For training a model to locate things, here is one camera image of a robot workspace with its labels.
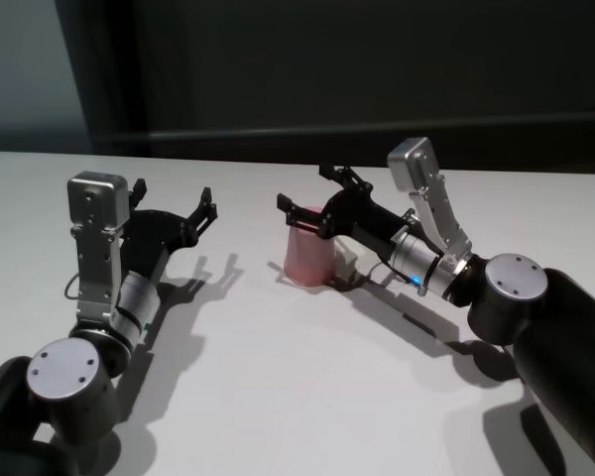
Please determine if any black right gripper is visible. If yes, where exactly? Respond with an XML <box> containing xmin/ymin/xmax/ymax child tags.
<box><xmin>276</xmin><ymin>164</ymin><xmax>417</xmax><ymax>264</ymax></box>

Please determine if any pink plastic cup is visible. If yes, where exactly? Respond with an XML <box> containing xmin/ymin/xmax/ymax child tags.
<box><xmin>283</xmin><ymin>203</ymin><xmax>339</xmax><ymax>289</ymax></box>

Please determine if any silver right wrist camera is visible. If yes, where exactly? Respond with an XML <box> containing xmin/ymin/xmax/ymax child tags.
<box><xmin>386</xmin><ymin>136</ymin><xmax>475</xmax><ymax>264</ymax></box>

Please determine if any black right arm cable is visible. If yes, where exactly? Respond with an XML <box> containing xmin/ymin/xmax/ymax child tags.
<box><xmin>366</xmin><ymin>257</ymin><xmax>417</xmax><ymax>289</ymax></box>

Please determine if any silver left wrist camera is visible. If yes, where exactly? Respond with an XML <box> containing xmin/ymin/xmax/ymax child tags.
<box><xmin>66</xmin><ymin>170</ymin><xmax>130</xmax><ymax>324</ymax></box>

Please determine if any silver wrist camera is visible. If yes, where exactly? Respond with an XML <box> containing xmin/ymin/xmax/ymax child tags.
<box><xmin>386</xmin><ymin>136</ymin><xmax>475</xmax><ymax>264</ymax></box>
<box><xmin>66</xmin><ymin>170</ymin><xmax>130</xmax><ymax>324</ymax></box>

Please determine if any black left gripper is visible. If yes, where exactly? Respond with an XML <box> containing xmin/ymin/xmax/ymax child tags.
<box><xmin>116</xmin><ymin>178</ymin><xmax>220</xmax><ymax>284</ymax></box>

